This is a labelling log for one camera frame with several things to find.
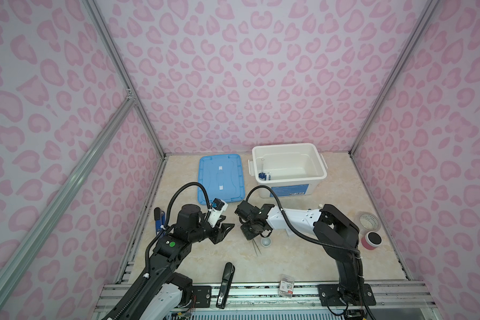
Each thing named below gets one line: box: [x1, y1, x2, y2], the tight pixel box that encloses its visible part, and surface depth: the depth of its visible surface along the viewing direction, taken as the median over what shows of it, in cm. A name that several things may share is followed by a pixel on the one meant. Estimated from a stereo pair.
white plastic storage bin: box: [248, 142, 328, 198], surface depth 103 cm
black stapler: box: [216, 262, 236, 310], surface depth 75 cm
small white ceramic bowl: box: [260, 236, 272, 248], surface depth 86 cm
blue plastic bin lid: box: [197, 153, 245, 206], surface depth 112 cm
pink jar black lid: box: [361, 230, 383, 251], surface depth 84 cm
